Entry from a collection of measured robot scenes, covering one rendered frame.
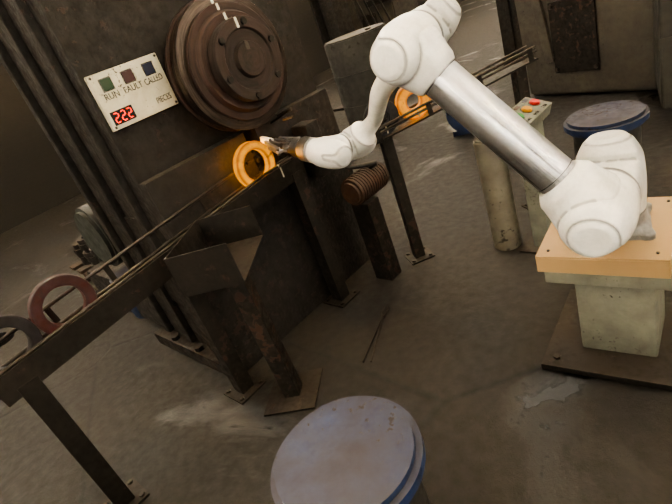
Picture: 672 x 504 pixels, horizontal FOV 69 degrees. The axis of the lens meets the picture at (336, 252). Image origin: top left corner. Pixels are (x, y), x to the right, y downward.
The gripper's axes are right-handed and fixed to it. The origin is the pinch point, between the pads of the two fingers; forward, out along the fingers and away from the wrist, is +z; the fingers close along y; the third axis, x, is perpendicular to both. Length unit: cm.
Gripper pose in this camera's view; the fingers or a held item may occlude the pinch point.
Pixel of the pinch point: (267, 141)
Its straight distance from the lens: 197.5
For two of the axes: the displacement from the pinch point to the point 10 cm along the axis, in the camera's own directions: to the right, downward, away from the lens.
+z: -7.4, -2.7, 6.2
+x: -1.7, -8.2, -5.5
